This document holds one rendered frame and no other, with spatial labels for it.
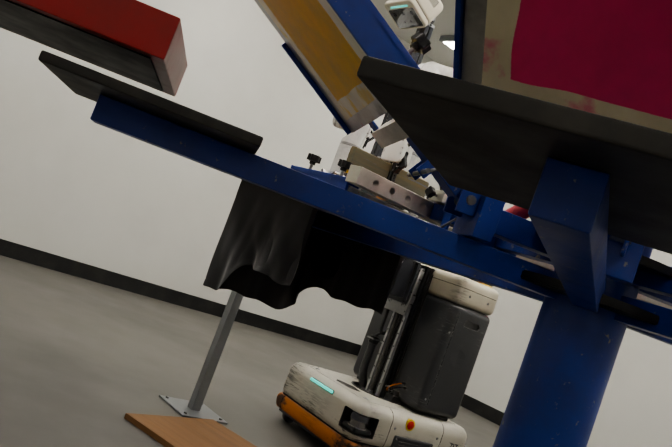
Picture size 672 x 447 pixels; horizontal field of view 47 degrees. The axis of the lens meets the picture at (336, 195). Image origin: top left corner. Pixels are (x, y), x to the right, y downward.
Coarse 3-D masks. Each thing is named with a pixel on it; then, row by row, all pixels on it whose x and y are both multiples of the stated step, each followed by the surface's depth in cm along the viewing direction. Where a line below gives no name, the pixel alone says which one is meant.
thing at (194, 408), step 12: (228, 300) 317; (240, 300) 316; (228, 312) 314; (228, 324) 314; (216, 336) 314; (216, 348) 313; (216, 360) 313; (204, 372) 312; (204, 384) 312; (192, 396) 313; (204, 396) 313; (180, 408) 305; (192, 408) 310; (204, 408) 320; (216, 420) 308
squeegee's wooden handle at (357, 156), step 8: (352, 152) 244; (360, 152) 244; (352, 160) 243; (360, 160) 245; (368, 160) 247; (376, 160) 249; (368, 168) 247; (376, 168) 249; (384, 168) 252; (384, 176) 252; (400, 176) 256; (400, 184) 257; (408, 184) 259; (416, 184) 261; (424, 184) 264; (416, 192) 262; (424, 192) 264
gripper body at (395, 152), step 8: (392, 144) 255; (400, 144) 252; (408, 144) 252; (384, 152) 257; (392, 152) 254; (400, 152) 251; (408, 152) 252; (392, 160) 253; (400, 160) 251; (408, 160) 253
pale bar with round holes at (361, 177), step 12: (360, 168) 212; (348, 180) 214; (360, 180) 212; (372, 180) 215; (384, 180) 217; (372, 192) 218; (384, 192) 218; (396, 192) 221; (408, 192) 224; (396, 204) 226; (408, 204) 225; (420, 204) 228; (432, 204) 231; (420, 216) 234
